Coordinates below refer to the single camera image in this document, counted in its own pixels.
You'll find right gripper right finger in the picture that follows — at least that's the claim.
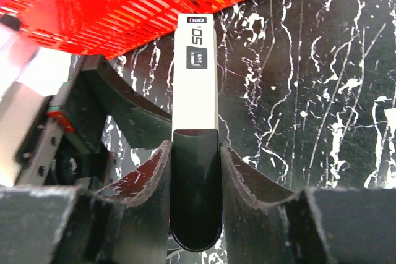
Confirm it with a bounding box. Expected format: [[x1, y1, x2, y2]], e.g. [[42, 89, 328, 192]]
[[220, 145, 334, 263]]

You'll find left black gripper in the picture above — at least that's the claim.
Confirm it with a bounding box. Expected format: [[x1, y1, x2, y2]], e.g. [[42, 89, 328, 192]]
[[15, 59, 171, 189]]

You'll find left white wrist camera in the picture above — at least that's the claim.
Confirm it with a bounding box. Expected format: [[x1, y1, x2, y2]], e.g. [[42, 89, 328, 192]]
[[1, 15, 71, 187]]

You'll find white black stapler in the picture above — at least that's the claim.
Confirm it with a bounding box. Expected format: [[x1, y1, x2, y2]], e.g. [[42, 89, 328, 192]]
[[170, 14, 222, 252]]

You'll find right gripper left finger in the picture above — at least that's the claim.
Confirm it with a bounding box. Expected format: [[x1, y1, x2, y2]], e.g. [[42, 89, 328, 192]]
[[51, 141, 171, 263]]

